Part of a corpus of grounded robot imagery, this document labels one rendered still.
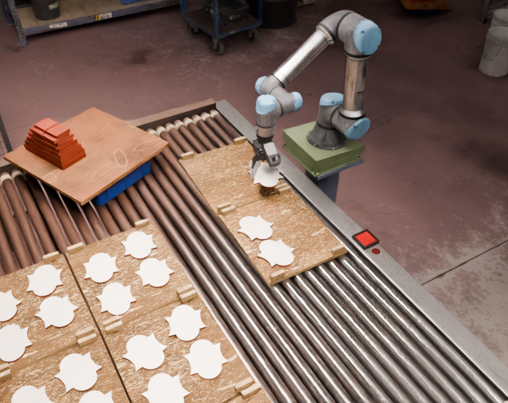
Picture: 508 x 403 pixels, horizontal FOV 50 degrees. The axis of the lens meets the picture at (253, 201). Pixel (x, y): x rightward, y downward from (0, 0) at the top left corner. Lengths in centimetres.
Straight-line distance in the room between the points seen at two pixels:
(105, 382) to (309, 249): 87
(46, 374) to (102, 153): 101
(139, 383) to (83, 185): 89
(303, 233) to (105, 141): 98
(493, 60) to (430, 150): 144
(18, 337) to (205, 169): 105
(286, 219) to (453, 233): 172
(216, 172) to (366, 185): 170
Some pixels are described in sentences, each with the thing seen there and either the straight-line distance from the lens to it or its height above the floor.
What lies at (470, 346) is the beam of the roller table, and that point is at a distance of 200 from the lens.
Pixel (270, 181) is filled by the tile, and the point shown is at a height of 103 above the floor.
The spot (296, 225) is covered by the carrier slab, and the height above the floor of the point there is 94.
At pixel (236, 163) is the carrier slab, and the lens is 250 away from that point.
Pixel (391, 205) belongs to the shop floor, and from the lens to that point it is 381.
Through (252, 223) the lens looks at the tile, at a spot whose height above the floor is 95.
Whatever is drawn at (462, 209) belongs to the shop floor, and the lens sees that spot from 393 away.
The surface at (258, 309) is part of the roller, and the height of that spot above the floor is 92.
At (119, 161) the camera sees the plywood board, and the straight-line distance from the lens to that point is 240.
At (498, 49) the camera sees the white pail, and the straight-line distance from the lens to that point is 550.
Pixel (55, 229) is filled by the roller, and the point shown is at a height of 92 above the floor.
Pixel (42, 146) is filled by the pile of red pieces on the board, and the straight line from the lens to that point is 245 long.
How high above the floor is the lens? 246
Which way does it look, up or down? 41 degrees down
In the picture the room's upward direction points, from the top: 1 degrees clockwise
